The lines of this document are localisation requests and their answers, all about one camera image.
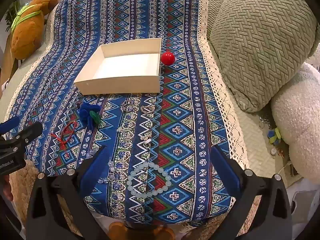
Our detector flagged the red string bracelet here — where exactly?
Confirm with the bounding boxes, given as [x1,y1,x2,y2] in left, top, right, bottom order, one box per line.
[51,121,77,156]

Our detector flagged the person's left hand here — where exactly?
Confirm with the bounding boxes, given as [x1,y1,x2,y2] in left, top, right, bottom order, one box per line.
[0,175,13,201]

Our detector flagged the red ball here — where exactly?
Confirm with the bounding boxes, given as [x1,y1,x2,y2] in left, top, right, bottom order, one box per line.
[160,52,175,66]

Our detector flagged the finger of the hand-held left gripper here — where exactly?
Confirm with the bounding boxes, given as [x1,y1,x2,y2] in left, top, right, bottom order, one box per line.
[0,116,20,135]
[0,122,43,153]

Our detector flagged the pale green bead bracelet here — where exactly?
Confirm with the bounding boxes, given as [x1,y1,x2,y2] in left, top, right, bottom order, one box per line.
[127,162,172,197]

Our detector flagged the beige fluffy rug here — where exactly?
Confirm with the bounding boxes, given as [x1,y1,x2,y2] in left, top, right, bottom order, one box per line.
[10,159,84,240]

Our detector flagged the green plant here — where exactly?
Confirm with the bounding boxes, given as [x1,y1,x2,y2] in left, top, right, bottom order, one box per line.
[5,0,28,30]

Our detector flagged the amber translucent object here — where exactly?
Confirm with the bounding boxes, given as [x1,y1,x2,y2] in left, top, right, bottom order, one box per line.
[108,221,175,240]

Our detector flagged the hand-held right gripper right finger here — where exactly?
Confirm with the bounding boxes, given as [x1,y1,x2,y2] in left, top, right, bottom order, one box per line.
[180,145,293,240]

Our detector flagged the white cardboard box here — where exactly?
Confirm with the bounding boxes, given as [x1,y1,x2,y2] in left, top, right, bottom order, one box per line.
[73,38,162,95]

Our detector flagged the blue yellow plush keychain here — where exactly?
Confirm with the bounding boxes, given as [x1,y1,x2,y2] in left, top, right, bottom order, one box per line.
[267,127,282,145]

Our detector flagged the blue felt flower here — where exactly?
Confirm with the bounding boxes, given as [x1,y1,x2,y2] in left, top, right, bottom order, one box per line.
[79,102,102,129]

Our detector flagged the white fluffy pillow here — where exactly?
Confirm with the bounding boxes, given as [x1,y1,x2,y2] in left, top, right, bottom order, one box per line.
[271,62,320,180]

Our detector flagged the green textured pillow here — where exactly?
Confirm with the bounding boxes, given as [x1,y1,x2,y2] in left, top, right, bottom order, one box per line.
[209,0,320,113]

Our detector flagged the brown capybara plush toy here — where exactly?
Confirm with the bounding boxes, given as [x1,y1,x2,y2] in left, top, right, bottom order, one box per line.
[11,0,60,60]

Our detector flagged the blue patterned blanket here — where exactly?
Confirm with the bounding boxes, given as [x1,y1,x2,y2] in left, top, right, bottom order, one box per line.
[5,0,250,228]

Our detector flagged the white plastic object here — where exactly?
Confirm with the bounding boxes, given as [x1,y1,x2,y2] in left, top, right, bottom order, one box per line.
[285,176,320,207]

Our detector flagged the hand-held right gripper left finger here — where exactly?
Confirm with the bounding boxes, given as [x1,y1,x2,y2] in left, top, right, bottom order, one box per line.
[26,145,110,240]

